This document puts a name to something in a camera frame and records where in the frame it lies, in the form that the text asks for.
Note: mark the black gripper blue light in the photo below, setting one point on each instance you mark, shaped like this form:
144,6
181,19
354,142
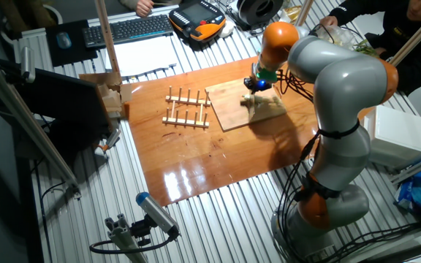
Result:
259,85

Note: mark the right forearm black sleeve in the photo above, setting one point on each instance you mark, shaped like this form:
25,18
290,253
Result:
360,12

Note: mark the grey-sleeved forearm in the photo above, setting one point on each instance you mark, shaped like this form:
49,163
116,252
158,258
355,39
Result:
128,3

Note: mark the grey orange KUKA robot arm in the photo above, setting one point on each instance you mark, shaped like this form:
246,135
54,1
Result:
345,84

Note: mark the left forearm black sleeve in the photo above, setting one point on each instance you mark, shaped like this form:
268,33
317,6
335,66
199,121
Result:
411,78

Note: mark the right hand of black-jacket person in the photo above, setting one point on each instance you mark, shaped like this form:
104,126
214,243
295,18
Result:
329,20

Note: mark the left hand of black-jacket person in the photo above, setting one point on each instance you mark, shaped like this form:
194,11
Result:
381,51

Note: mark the hand of grey-sleeved person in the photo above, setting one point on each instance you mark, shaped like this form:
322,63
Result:
144,7

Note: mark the white scallion stalk piece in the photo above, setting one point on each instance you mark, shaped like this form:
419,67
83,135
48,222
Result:
245,99

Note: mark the green wrist flange adapter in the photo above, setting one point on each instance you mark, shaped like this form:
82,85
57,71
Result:
267,75

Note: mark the wooden peg dish rack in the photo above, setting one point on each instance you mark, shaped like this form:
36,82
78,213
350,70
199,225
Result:
185,100

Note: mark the small white rounded object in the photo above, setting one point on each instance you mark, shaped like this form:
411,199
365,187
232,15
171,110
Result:
227,29

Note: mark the black filament spool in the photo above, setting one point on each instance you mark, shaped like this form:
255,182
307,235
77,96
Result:
258,11

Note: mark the yellowish wrapped package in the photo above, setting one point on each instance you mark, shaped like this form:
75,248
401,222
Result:
291,14

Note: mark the orange black teach pendant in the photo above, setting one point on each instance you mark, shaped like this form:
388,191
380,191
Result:
196,14

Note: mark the clear plastic bag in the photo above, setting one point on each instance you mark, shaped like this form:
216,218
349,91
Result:
338,36

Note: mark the white paper sheet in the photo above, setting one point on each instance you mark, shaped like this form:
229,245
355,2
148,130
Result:
141,55

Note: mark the green scallion bunch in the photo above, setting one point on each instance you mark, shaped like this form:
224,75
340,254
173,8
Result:
365,47

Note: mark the black computer keyboard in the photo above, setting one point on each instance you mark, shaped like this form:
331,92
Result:
130,29

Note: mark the white foam box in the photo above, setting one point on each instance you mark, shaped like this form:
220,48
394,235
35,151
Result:
397,135

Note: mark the small wooden block stack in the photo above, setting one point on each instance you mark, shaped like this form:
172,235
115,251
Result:
101,78

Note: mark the black-jacket person torso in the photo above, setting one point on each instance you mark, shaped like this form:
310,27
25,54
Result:
408,36

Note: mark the aluminium profile bar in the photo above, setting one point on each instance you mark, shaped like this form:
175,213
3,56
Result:
415,168

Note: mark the black mouse pad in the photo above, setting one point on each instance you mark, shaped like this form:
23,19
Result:
71,55

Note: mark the black flat monitor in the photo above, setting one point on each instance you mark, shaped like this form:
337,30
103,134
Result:
64,98

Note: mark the grey computer mouse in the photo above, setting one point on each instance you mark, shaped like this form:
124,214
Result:
63,40

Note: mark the wooden frame post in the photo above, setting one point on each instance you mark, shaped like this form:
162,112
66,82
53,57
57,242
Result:
106,36
303,12
415,39

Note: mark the silver camera with blue cap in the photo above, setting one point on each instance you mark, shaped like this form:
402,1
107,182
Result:
155,212

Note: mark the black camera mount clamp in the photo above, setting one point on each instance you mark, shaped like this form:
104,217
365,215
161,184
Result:
141,230

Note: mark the aluminium extrusion camera stand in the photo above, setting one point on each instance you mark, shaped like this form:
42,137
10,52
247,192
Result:
123,241

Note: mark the small silver camera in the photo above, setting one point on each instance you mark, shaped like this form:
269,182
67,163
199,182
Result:
27,64

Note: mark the aluminium frame strut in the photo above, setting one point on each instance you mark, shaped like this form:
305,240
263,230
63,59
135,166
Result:
24,120

